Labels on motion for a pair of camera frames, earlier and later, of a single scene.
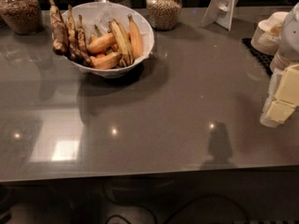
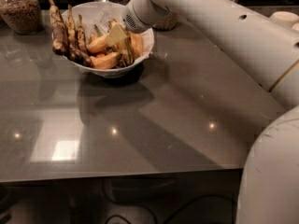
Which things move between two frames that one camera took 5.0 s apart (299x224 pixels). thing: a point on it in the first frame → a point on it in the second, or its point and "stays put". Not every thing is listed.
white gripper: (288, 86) → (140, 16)
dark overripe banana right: (81, 48) stays put
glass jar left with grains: (21, 11) stays put
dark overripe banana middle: (72, 38) stays put
